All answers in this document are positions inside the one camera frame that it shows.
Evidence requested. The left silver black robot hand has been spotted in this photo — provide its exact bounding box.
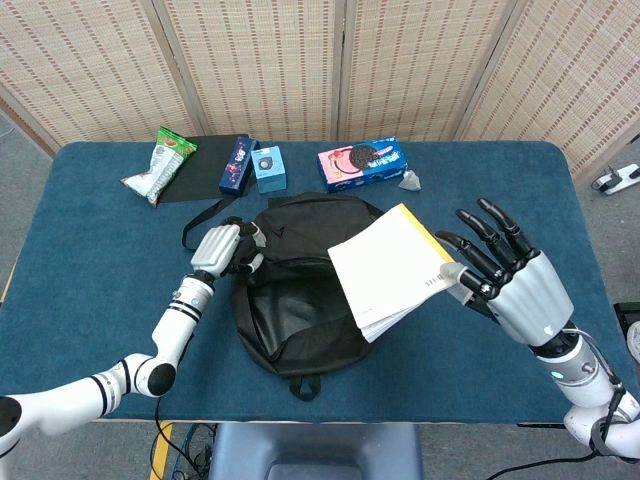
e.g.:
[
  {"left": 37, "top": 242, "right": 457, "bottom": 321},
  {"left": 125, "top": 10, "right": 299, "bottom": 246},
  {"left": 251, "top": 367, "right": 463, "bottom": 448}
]
[{"left": 189, "top": 215, "right": 267, "bottom": 277}]

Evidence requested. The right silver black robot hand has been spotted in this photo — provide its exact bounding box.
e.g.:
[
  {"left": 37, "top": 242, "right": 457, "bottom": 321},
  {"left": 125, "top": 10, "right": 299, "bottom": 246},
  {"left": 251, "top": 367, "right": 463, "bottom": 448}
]
[{"left": 435, "top": 197, "right": 575, "bottom": 347}]

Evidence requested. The black fabric backpack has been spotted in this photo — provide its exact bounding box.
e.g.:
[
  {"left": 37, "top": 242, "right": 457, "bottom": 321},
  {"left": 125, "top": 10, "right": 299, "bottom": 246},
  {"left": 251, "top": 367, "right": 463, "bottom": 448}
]
[{"left": 181, "top": 192, "right": 394, "bottom": 401}]

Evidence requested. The white book with yellow spine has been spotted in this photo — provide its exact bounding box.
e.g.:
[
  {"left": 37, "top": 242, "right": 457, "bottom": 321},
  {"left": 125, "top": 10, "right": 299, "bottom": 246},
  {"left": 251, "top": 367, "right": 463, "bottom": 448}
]
[{"left": 327, "top": 202, "right": 459, "bottom": 345}]

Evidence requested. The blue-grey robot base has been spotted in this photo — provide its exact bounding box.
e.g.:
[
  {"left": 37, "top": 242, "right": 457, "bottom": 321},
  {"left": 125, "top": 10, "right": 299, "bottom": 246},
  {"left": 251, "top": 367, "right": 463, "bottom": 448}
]
[{"left": 207, "top": 422, "right": 424, "bottom": 480}]

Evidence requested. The black cloth mat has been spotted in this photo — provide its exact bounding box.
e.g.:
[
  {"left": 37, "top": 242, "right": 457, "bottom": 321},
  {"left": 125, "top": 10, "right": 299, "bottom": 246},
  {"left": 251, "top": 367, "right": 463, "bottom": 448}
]
[{"left": 158, "top": 133, "right": 257, "bottom": 205}]

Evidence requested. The dark blue narrow box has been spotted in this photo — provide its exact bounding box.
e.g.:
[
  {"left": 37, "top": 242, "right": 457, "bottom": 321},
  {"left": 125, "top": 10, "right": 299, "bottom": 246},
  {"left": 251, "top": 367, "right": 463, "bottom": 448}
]
[{"left": 218, "top": 137, "right": 260, "bottom": 197}]

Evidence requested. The light blue cube box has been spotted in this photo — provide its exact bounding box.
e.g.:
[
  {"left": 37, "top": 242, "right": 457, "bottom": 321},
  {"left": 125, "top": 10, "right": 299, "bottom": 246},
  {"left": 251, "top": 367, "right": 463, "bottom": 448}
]
[{"left": 249, "top": 145, "right": 290, "bottom": 195}]

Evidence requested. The green and white snack bag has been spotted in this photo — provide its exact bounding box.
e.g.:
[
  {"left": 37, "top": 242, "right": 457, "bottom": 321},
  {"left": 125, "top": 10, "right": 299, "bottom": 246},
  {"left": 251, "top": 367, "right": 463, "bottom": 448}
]
[{"left": 118, "top": 126, "right": 199, "bottom": 208}]

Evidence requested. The black floor device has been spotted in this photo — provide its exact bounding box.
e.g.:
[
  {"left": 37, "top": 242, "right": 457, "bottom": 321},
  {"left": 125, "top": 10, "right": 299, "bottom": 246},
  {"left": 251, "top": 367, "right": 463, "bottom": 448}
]
[{"left": 612, "top": 301, "right": 640, "bottom": 364}]

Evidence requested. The blue table cover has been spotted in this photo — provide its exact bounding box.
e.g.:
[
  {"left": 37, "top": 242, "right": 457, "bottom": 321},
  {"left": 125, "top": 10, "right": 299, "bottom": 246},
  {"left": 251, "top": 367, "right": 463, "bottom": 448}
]
[{"left": 2, "top": 140, "right": 626, "bottom": 424}]

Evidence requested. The white power strip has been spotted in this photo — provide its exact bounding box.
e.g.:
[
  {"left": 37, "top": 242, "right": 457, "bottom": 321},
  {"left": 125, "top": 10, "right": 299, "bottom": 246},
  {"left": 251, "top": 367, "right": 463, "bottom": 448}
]
[{"left": 592, "top": 163, "right": 640, "bottom": 196}]

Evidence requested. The small grey pouch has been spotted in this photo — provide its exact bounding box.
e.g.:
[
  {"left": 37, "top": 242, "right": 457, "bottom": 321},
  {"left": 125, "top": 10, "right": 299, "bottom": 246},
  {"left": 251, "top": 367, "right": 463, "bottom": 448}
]
[{"left": 397, "top": 168, "right": 423, "bottom": 193}]

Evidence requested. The blue Oreo cookie box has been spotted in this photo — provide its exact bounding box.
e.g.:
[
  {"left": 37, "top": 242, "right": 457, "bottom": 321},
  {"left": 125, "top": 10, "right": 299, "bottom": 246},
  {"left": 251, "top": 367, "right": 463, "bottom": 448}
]
[{"left": 317, "top": 135, "right": 409, "bottom": 194}]

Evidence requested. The woven folding screen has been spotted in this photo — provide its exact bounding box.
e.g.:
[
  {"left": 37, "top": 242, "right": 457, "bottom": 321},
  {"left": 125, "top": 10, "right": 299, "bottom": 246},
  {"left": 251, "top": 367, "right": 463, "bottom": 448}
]
[{"left": 0, "top": 0, "right": 640, "bottom": 181}]

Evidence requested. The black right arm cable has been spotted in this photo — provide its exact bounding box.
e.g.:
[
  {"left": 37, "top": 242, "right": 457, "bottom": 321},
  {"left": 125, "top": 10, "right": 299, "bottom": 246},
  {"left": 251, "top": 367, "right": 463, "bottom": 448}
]
[{"left": 479, "top": 377, "right": 629, "bottom": 480}]

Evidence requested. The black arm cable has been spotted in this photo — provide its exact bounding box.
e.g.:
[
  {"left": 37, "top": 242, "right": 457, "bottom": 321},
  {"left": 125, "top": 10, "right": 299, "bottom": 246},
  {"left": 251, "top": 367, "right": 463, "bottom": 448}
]
[
  {"left": 152, "top": 397, "right": 201, "bottom": 480},
  {"left": 479, "top": 377, "right": 629, "bottom": 480}
]

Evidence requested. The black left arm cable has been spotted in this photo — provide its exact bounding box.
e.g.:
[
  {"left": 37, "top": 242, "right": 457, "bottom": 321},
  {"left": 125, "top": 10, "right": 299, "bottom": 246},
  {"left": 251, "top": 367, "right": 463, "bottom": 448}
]
[{"left": 152, "top": 397, "right": 201, "bottom": 480}]

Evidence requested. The tangled floor cable bundle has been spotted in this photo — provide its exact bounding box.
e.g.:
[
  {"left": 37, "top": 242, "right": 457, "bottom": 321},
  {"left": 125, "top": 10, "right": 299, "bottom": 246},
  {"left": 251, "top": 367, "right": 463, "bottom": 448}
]
[{"left": 169, "top": 422, "right": 217, "bottom": 474}]

